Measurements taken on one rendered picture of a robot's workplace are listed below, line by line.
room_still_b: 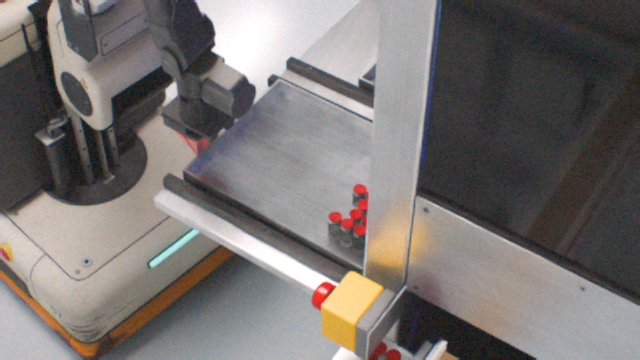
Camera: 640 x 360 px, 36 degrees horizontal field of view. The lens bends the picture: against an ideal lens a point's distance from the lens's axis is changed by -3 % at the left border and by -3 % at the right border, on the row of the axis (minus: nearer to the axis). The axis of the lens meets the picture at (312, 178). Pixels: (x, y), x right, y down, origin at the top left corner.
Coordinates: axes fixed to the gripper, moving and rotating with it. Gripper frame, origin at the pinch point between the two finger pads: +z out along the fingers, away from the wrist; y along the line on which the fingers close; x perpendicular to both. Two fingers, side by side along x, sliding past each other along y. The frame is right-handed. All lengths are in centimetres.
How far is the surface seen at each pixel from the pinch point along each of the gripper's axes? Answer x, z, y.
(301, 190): 3.9, 1.8, 17.1
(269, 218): -5.7, -1.5, 18.0
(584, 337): -12, -21, 69
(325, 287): -17.6, -11.8, 36.0
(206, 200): -7.5, 0.1, 7.0
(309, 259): -7.7, -0.1, 26.7
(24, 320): -9, 91, -59
